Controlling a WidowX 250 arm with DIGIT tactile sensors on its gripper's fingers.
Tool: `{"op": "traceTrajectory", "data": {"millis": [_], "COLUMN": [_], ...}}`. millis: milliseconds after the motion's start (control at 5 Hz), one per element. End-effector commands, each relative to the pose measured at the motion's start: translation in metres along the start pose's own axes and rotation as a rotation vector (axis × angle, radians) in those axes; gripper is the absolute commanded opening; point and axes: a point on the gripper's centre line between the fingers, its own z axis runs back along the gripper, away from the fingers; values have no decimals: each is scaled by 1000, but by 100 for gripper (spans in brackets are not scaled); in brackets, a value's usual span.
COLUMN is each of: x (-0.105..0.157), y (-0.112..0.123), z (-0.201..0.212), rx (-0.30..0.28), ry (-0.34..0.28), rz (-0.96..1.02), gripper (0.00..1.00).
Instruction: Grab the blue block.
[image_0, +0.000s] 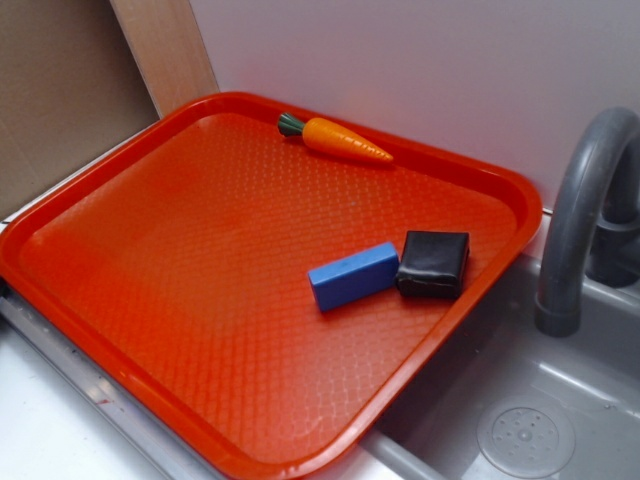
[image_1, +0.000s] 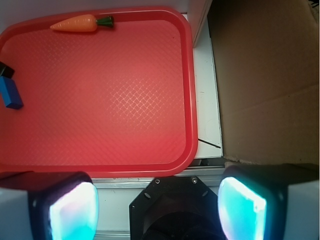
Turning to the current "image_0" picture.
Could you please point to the blue rectangular block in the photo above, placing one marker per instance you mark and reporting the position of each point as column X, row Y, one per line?
column 354, row 277

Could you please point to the black square block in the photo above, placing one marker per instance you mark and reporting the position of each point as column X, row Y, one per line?
column 433, row 264

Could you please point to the orange toy carrot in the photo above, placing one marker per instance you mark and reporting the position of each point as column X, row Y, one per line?
column 332, row 139

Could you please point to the orange plastic tray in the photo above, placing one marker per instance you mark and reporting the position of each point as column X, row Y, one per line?
column 179, row 265

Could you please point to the grey toy sink basin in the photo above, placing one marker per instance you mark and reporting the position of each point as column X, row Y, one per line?
column 500, row 400

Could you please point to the grey plastic faucet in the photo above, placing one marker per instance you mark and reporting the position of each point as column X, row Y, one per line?
column 594, row 229

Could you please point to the brown cardboard panel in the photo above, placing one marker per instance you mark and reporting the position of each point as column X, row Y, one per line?
column 70, row 91

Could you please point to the light wooden post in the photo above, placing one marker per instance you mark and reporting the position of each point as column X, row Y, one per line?
column 167, row 46

